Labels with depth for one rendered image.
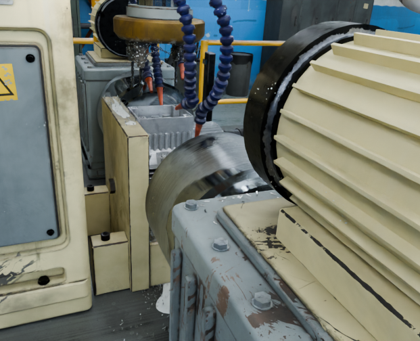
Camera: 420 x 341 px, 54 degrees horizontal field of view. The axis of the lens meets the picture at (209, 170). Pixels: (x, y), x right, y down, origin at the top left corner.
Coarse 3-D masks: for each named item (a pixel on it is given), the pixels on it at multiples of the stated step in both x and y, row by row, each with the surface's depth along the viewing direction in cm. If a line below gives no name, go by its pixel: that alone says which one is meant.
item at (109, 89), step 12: (108, 84) 118; (120, 84) 111; (144, 84) 106; (168, 84) 109; (108, 96) 111; (120, 96) 105; (132, 96) 106; (144, 96) 107; (156, 96) 108; (168, 96) 110; (180, 96) 111
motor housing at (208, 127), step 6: (204, 126) 93; (210, 126) 93; (216, 126) 94; (204, 132) 90; (210, 132) 91; (156, 150) 86; (162, 150) 86; (168, 150) 87; (150, 162) 85; (156, 162) 85; (150, 168) 83; (150, 174) 85
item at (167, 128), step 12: (132, 108) 89; (144, 108) 92; (156, 108) 93; (168, 108) 94; (144, 120) 83; (156, 120) 84; (168, 120) 85; (180, 120) 86; (192, 120) 87; (156, 132) 84; (168, 132) 86; (180, 132) 87; (192, 132) 88; (156, 144) 86; (168, 144) 87; (180, 144) 88
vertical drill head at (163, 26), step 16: (144, 0) 76; (160, 0) 75; (128, 16) 79; (144, 16) 75; (160, 16) 75; (176, 16) 76; (128, 32) 75; (144, 32) 74; (160, 32) 73; (176, 32) 74; (128, 48) 84; (144, 48) 77; (176, 48) 87; (144, 64) 79; (176, 64) 89; (176, 80) 91
